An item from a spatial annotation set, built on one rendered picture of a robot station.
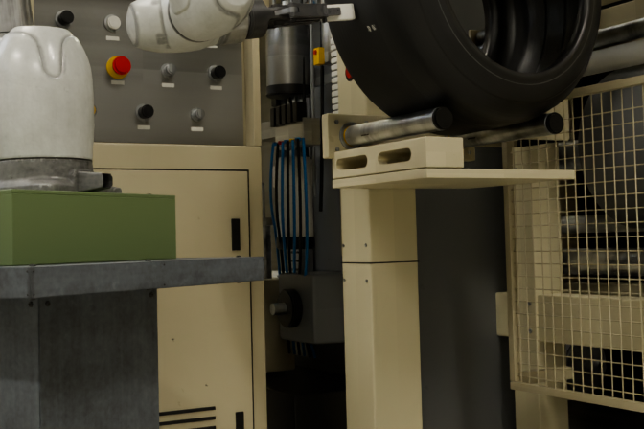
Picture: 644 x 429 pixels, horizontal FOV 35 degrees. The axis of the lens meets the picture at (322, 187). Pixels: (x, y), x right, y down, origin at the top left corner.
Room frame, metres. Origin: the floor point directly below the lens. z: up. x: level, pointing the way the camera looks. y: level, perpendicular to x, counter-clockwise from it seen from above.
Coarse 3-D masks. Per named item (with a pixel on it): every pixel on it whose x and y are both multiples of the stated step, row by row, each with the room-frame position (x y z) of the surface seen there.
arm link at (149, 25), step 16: (144, 0) 1.72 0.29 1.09; (160, 0) 1.72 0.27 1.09; (128, 16) 1.73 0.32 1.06; (144, 16) 1.71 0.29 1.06; (160, 16) 1.71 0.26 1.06; (128, 32) 1.75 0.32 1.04; (144, 32) 1.71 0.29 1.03; (160, 32) 1.72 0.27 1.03; (176, 32) 1.70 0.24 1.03; (144, 48) 1.75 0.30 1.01; (160, 48) 1.74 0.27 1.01; (176, 48) 1.75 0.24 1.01; (192, 48) 1.76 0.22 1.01
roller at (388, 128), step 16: (416, 112) 2.00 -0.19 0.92; (432, 112) 1.94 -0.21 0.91; (448, 112) 1.95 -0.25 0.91; (352, 128) 2.20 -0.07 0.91; (368, 128) 2.14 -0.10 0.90; (384, 128) 2.09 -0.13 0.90; (400, 128) 2.04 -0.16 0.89; (416, 128) 1.99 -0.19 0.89; (432, 128) 1.96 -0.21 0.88; (352, 144) 2.22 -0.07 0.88
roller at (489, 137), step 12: (540, 120) 2.09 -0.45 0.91; (552, 120) 2.07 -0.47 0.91; (480, 132) 2.26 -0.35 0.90; (492, 132) 2.23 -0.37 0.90; (504, 132) 2.19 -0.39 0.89; (516, 132) 2.16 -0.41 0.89; (528, 132) 2.13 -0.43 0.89; (540, 132) 2.10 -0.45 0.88; (552, 132) 2.08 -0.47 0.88; (468, 144) 2.32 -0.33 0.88; (480, 144) 2.29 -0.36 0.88
